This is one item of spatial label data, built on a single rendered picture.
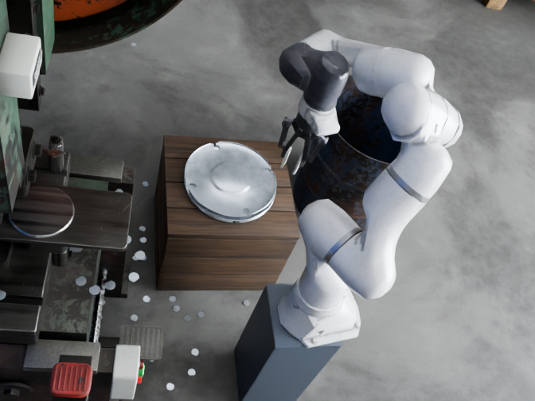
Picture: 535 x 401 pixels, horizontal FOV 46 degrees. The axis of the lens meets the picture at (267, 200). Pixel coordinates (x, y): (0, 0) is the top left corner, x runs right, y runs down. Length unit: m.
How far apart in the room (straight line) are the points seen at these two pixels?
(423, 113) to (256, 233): 0.78
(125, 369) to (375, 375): 1.07
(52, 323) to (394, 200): 0.73
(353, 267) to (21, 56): 0.81
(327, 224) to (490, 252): 1.41
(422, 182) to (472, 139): 1.78
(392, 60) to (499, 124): 1.88
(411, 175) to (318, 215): 0.22
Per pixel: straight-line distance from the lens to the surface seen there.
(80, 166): 1.58
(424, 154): 1.29
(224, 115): 2.64
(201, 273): 2.04
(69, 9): 1.38
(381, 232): 1.31
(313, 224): 1.36
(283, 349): 1.63
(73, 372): 1.20
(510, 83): 3.51
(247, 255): 1.96
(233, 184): 1.93
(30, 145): 1.19
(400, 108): 1.27
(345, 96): 2.34
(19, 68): 0.79
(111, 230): 1.31
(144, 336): 1.88
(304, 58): 1.55
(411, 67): 1.37
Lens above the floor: 1.88
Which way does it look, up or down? 52 degrees down
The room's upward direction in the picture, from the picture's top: 22 degrees clockwise
